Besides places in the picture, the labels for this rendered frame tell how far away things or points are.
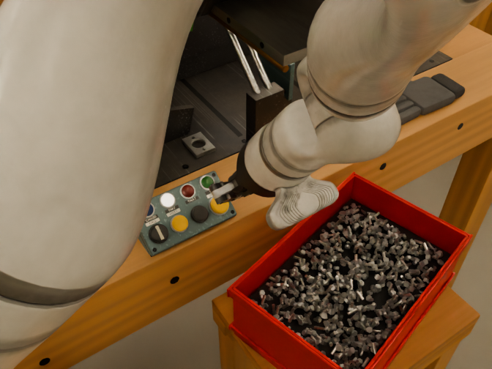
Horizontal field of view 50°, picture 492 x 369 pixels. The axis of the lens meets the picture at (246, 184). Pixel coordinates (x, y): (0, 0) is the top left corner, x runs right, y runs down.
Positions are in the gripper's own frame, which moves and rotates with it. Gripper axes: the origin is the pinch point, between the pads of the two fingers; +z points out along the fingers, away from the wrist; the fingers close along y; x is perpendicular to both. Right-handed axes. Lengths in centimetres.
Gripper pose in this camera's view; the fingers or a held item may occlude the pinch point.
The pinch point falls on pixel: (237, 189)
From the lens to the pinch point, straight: 73.8
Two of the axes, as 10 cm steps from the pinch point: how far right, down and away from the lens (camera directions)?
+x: 4.5, 8.9, -0.8
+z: -3.2, 2.5, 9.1
